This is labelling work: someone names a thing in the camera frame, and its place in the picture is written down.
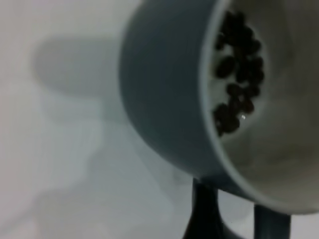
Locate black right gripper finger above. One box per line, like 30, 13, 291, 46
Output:
183, 178, 237, 239

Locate dark blue ceramic mug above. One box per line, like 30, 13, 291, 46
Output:
119, 0, 319, 239

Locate few dark coffee beans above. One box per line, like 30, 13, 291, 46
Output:
212, 10, 265, 138

